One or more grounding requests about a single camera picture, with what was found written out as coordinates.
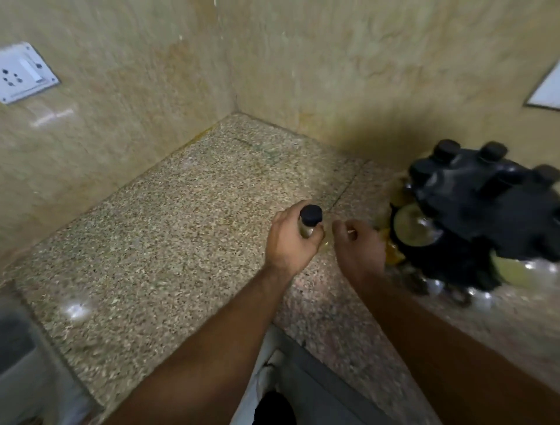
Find person's left hand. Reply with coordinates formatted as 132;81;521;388
264;200;327;277

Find person's right hand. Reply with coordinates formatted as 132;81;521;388
331;218;387;288

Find black rotating bottle rack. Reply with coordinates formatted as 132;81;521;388
389;139;560;304

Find person's right forearm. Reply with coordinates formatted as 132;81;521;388
354;276;560;425

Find person's left forearm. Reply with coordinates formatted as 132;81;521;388
103;267;294;425

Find person's left white shoe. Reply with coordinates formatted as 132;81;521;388
255;349;288;397

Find person's black trousers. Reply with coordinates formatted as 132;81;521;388
253;391;298;425

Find wide white switchboard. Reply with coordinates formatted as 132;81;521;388
524;59;560;111

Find steel sink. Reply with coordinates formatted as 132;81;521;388
0;284;102;425

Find small white wall socket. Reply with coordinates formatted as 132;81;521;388
0;41;61;106

